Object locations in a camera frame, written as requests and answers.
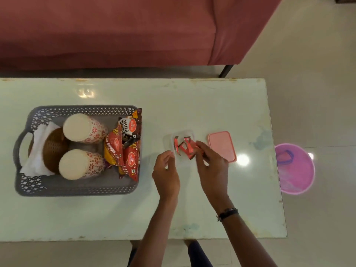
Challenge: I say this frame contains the person's right hand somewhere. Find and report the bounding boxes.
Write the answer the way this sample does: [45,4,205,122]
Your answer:
[195,141,233,210]

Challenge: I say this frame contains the person's left hand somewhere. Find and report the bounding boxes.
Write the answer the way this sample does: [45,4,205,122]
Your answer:
[152,150,181,202]

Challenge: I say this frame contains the clear plastic container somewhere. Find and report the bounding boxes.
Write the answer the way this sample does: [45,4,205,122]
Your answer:
[164,130,205,165]

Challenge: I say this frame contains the person's right forearm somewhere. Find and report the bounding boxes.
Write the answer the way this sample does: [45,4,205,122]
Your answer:
[216,201,278,267]

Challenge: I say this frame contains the person's left forearm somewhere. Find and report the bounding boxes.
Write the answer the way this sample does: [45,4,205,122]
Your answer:
[129,197,179,267]

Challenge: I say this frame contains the pink container lid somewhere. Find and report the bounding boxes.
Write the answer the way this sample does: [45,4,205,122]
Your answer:
[207,131,238,163]

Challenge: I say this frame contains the black and red snack packet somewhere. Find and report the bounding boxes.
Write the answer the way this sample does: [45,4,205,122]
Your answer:
[118,108,142,145]

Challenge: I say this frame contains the black wristband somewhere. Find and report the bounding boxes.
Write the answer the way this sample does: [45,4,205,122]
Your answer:
[217,207,239,222]

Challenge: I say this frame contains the orange snack packet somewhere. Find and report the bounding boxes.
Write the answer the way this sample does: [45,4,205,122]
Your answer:
[104,128,126,168]

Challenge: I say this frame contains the floral paper cup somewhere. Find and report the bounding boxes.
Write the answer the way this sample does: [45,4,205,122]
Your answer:
[62,113,108,144]
[58,149,106,181]

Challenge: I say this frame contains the person's right leg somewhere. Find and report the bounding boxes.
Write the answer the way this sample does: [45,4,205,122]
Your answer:
[184,240,214,267]

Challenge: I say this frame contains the person's leg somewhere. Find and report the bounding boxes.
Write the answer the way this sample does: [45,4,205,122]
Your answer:
[184,240,214,267]
[127,241,141,267]

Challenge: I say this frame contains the black sofa leg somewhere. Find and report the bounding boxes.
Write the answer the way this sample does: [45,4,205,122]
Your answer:
[219,65,235,78]

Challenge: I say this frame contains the person's left leg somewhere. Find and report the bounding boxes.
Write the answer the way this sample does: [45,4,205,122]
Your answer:
[127,241,141,267]

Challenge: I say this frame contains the pink plastic bucket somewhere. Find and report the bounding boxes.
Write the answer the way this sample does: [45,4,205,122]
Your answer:
[274,143,316,196]

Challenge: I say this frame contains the grey plastic basket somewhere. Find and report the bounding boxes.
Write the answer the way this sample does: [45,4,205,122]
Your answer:
[13,105,140,197]

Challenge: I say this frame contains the brown woven coaster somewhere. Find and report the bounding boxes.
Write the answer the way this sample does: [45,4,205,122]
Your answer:
[28,127,70,173]

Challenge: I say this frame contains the white paper napkin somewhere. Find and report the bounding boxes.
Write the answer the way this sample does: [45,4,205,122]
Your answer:
[19,121,62,176]

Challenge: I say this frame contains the maroon sofa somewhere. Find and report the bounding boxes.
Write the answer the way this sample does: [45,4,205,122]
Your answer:
[0,0,284,71]

